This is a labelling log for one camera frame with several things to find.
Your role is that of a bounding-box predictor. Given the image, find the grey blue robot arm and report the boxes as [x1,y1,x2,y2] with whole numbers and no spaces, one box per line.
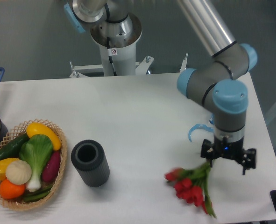
[64,0,257,170]

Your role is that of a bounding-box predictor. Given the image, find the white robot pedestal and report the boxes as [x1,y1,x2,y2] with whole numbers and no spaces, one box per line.
[69,11,189,79]

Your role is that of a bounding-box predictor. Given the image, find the white garlic bulb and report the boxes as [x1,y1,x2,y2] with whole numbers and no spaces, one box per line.
[5,160,32,185]

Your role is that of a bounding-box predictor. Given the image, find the green bean pods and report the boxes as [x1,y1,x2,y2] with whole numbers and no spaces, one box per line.
[22,185,53,203]

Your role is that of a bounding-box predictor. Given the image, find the dark green cucumber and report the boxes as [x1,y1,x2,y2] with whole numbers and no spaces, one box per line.
[0,133,29,161]

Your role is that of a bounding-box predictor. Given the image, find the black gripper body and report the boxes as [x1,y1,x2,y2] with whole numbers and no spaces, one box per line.
[201,134,256,165]

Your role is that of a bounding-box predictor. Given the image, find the blue ribbon strip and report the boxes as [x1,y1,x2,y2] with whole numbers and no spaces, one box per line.
[188,114,214,142]

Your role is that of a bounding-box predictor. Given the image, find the dark grey ribbed vase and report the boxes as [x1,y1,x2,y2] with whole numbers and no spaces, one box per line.
[71,140,110,187]

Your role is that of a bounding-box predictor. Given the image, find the woven wicker basket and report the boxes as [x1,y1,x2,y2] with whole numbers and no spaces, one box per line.
[0,119,67,211]

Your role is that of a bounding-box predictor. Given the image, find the orange fruit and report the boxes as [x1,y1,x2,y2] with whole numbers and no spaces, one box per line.
[0,179,26,199]

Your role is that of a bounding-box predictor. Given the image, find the red tulip bouquet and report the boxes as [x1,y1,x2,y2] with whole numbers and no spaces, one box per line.
[164,162,217,218]

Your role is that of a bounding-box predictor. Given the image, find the green bok choy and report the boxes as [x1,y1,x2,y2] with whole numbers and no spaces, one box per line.
[19,134,53,192]

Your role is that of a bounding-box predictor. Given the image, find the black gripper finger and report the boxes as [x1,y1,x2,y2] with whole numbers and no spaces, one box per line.
[200,149,215,167]
[242,154,256,175]

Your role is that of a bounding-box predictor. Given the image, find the yellow bell pepper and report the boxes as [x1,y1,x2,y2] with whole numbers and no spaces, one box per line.
[0,158,19,181]

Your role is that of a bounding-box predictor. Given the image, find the purple sweet potato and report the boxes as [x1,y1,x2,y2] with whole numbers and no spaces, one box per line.
[42,151,61,182]

